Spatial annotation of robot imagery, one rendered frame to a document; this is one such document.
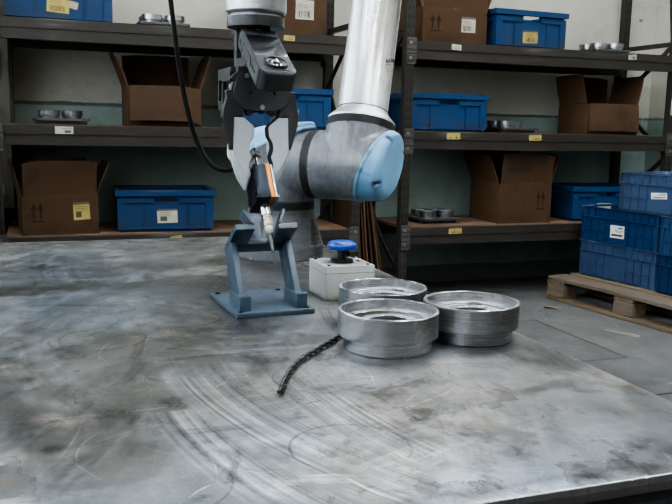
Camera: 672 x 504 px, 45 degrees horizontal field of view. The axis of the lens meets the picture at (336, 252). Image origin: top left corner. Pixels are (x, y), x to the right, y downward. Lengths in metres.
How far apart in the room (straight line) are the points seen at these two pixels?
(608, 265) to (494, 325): 4.21
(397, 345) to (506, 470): 0.26
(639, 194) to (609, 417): 4.18
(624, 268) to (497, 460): 4.41
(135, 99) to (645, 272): 2.94
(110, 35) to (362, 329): 3.54
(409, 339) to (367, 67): 0.66
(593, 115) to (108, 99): 2.93
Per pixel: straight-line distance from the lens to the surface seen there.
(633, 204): 4.89
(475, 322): 0.86
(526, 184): 5.12
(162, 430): 0.64
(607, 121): 5.42
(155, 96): 4.31
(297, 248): 1.36
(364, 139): 1.31
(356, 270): 1.08
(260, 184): 1.00
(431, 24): 4.79
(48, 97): 4.81
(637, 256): 4.92
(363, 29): 1.39
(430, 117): 4.80
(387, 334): 0.80
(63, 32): 4.23
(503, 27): 5.04
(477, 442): 0.62
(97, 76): 4.83
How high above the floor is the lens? 1.03
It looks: 9 degrees down
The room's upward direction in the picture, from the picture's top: 1 degrees clockwise
